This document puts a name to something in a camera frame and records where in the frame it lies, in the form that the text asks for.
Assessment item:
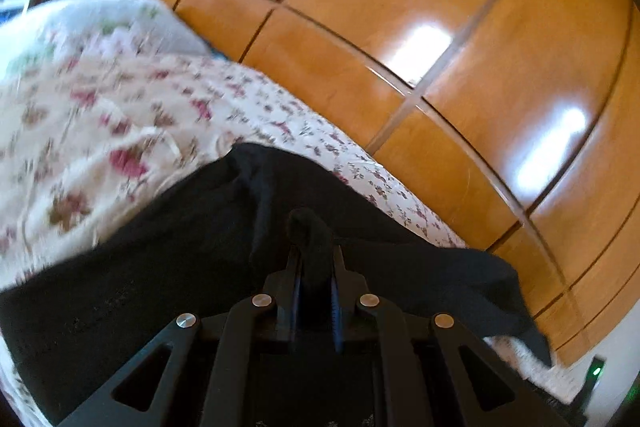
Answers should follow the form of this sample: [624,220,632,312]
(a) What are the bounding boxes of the white floral pillow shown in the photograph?
[27,0,213,60]

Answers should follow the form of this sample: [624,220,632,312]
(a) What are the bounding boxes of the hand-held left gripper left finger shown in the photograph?
[57,248,304,427]

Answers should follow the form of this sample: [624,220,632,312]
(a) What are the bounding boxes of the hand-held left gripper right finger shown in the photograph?
[327,246,572,427]

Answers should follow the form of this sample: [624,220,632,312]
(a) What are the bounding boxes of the floral bed sheet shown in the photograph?
[0,7,588,427]

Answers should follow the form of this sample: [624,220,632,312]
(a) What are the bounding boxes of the black pants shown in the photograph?
[0,142,554,427]

